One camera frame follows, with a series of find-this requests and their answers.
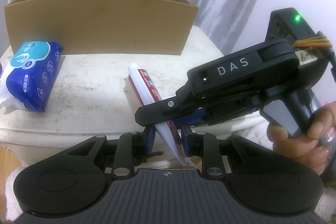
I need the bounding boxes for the red white toothpaste tube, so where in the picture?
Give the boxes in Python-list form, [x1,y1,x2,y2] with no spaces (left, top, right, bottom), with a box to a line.
[127,63,195,168]

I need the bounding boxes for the blue wet wipes pack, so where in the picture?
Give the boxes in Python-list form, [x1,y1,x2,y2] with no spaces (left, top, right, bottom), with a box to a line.
[1,41,63,113]

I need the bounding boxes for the person's right hand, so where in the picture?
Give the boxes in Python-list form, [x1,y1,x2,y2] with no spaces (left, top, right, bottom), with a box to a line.
[266,102,335,175]

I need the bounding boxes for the white foam table block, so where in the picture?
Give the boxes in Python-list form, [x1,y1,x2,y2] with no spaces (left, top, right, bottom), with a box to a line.
[0,25,268,169]

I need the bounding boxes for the brown cardboard box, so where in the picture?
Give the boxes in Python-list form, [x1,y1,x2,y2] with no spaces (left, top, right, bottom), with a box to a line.
[4,0,198,55]

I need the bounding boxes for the white fluffy towel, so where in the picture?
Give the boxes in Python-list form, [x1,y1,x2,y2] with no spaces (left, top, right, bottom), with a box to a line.
[5,166,26,221]

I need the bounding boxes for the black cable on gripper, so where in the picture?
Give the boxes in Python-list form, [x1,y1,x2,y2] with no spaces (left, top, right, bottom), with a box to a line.
[318,31,336,83]

